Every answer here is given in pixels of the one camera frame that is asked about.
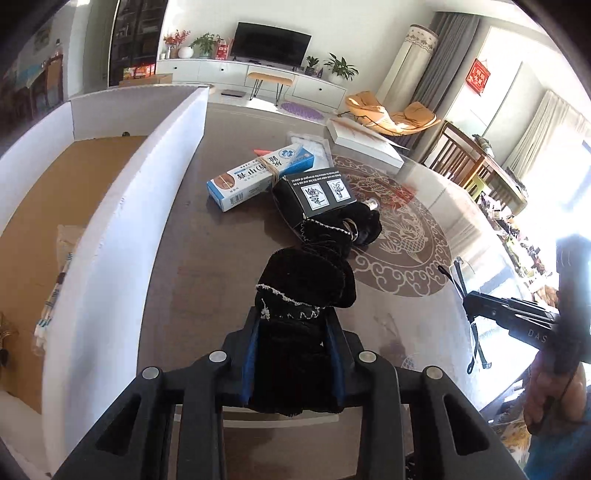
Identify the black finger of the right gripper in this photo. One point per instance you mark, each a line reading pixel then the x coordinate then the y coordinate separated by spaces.
pixel 489 306

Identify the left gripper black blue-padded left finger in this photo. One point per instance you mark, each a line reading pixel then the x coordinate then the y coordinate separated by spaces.
pixel 131 439

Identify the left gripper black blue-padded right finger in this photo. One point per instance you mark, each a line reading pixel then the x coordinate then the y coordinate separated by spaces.
pixel 451 440

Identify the black velvet cloth bundle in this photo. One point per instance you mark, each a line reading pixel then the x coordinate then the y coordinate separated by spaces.
pixel 293 362

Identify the black printed carton box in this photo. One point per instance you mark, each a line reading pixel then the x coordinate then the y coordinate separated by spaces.
pixel 311 195

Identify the clear bag with phone case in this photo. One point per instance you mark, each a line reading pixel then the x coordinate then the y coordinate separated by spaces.
pixel 317 146

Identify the white blue ointment box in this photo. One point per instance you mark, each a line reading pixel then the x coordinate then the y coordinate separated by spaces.
pixel 252 178

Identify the person's right hand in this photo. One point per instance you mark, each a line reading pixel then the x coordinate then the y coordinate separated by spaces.
pixel 555 403

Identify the wooden dining chair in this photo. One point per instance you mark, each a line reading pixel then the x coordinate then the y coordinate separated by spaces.
pixel 454 155

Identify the flat white box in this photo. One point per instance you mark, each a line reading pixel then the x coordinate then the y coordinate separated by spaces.
pixel 353 136

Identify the large white storage box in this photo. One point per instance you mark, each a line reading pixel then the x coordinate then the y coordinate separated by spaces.
pixel 93 339

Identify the orange lounge chair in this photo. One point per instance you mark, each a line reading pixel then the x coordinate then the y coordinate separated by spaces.
pixel 369 112

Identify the grey curtain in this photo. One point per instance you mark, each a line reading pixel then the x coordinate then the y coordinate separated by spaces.
pixel 456 32

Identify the green potted plant right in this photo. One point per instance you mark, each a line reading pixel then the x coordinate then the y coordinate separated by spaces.
pixel 339 71

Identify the green potted plant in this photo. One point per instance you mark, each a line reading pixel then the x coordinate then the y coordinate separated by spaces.
pixel 206 45
pixel 339 71

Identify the white tv cabinet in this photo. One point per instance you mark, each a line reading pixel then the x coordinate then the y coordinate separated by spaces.
pixel 270 83

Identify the small potted plant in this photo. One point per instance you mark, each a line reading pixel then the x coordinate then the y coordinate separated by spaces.
pixel 311 67

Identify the black flat television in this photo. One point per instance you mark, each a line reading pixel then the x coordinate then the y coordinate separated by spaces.
pixel 271 44

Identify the green potted plant left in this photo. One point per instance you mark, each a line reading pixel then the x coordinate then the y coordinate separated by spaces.
pixel 206 45

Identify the red flowers white vase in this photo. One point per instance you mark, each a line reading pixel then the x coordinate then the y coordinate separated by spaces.
pixel 173 41

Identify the dark glass display cabinet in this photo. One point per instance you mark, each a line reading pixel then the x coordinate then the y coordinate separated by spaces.
pixel 135 36

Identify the red wall decoration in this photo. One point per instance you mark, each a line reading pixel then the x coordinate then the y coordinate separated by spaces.
pixel 477 77

